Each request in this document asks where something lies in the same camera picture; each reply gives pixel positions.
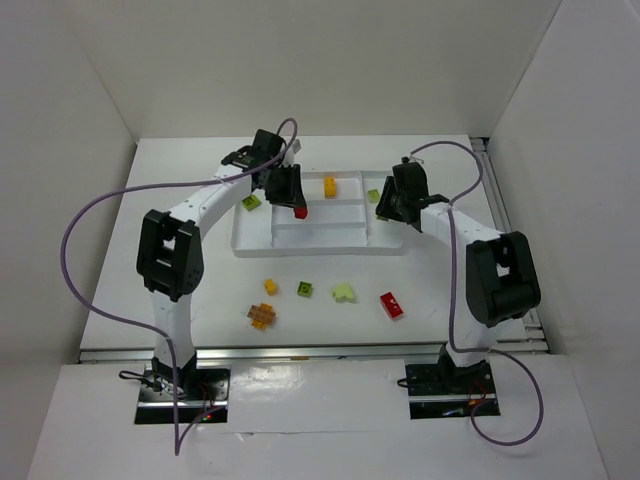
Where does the aluminium rail front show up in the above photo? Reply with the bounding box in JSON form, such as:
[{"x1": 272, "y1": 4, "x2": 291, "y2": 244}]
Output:
[{"x1": 77, "y1": 342, "x2": 551, "y2": 365}]

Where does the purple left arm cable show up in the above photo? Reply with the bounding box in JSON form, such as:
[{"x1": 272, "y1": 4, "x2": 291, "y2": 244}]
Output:
[{"x1": 59, "y1": 117, "x2": 300, "y2": 457}]

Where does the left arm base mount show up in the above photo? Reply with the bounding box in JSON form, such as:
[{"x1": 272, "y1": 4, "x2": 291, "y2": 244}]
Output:
[{"x1": 118, "y1": 368, "x2": 231, "y2": 425}]

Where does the white divided sorting tray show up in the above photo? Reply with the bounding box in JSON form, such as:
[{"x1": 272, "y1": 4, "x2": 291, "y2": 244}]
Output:
[{"x1": 231, "y1": 171, "x2": 405, "y2": 258}]

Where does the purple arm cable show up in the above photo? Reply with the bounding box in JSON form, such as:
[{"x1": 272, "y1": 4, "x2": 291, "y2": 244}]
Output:
[
  {"x1": 59, "y1": 117, "x2": 300, "y2": 457},
  {"x1": 409, "y1": 140, "x2": 544, "y2": 447}
]

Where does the pale green large lego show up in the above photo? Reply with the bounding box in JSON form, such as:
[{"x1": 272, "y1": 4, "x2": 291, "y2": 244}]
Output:
[{"x1": 332, "y1": 282, "x2": 356, "y2": 303}]

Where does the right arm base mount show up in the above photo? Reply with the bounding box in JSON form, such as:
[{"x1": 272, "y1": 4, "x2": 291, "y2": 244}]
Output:
[{"x1": 396, "y1": 346, "x2": 500, "y2": 420}]

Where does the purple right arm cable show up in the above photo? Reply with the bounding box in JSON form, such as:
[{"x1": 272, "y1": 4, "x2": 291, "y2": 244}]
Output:
[{"x1": 409, "y1": 140, "x2": 544, "y2": 447}]

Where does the aluminium rail right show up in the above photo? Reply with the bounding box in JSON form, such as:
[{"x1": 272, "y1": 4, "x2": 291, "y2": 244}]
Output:
[{"x1": 470, "y1": 137, "x2": 511, "y2": 232}]

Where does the yellow tall lego brick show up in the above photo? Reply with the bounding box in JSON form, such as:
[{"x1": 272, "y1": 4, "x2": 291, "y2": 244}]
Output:
[{"x1": 323, "y1": 176, "x2": 337, "y2": 199}]

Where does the red lego brick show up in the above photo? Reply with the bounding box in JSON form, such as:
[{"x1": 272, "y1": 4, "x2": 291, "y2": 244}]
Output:
[{"x1": 380, "y1": 292, "x2": 404, "y2": 320}]

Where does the red lego with green top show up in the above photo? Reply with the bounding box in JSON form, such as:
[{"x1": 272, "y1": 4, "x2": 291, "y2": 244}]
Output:
[{"x1": 293, "y1": 207, "x2": 308, "y2": 219}]

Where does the aluminium rail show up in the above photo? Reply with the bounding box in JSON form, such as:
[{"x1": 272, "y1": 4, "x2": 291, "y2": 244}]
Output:
[
  {"x1": 77, "y1": 342, "x2": 551, "y2": 365},
  {"x1": 470, "y1": 137, "x2": 511, "y2": 232}
]

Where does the dark green lego brick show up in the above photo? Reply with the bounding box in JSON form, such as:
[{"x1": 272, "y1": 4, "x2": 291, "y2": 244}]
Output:
[{"x1": 297, "y1": 281, "x2": 313, "y2": 298}]

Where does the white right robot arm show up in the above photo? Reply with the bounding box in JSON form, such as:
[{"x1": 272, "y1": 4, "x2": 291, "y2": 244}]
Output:
[{"x1": 376, "y1": 158, "x2": 541, "y2": 379}]

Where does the light green lego brick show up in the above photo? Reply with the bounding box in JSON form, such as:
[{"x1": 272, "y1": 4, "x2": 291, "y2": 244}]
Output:
[{"x1": 241, "y1": 194, "x2": 262, "y2": 212}]

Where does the small yellow lego brick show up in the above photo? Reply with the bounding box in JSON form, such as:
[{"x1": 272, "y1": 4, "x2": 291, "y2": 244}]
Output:
[{"x1": 264, "y1": 278, "x2": 278, "y2": 296}]

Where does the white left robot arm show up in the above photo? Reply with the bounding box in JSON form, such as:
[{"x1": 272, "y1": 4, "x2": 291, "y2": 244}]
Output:
[{"x1": 136, "y1": 129, "x2": 306, "y2": 392}]

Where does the orange yellow lego cross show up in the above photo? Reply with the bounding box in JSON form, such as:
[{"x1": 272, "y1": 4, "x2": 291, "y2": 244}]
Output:
[{"x1": 247, "y1": 303, "x2": 276, "y2": 331}]

